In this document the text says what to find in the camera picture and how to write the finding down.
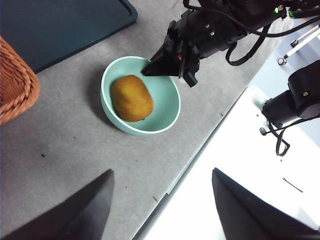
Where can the black rectangular tray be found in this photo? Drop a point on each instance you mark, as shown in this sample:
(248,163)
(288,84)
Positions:
(62,25)

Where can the white stand rod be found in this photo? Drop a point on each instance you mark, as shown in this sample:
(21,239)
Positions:
(300,47)
(307,35)

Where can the brown wicker basket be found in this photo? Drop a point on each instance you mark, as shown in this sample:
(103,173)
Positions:
(15,82)

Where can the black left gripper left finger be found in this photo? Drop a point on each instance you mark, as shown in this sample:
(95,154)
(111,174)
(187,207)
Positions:
(75,215)

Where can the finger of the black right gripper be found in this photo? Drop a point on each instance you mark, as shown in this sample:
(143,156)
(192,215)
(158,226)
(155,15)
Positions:
(162,51)
(162,70)

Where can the teal ceramic bowl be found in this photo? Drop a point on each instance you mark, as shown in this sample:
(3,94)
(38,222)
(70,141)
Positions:
(165,110)

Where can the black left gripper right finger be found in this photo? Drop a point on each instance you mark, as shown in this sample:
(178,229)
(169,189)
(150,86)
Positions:
(245,217)

